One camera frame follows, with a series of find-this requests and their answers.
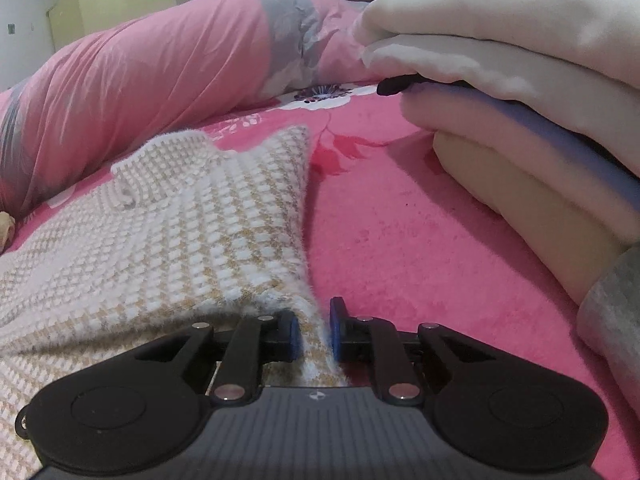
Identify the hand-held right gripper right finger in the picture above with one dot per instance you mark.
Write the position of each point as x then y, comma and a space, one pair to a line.
336, 335

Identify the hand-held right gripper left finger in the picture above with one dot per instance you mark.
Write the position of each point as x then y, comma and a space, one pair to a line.
293, 340

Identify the beige white checkered coat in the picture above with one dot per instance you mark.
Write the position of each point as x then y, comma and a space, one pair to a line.
175, 240

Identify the pink floral bed blanket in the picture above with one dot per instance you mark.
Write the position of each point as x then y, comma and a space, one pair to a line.
425, 260

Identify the beige folded garment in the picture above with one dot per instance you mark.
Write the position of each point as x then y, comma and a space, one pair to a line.
525, 200

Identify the pink folded garment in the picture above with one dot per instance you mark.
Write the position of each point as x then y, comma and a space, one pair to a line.
475, 120

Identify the black folded garment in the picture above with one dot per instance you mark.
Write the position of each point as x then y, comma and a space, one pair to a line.
400, 84

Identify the pink grey quilt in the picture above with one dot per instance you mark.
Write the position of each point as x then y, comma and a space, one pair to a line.
175, 70

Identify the purple folded garment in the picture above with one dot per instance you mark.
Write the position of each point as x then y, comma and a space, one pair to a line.
550, 125

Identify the beige pants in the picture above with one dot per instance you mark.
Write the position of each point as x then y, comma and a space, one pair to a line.
6, 230

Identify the white folded garment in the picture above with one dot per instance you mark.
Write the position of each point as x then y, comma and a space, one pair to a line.
500, 25

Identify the pale green wardrobe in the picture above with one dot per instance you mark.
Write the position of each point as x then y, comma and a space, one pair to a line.
110, 0

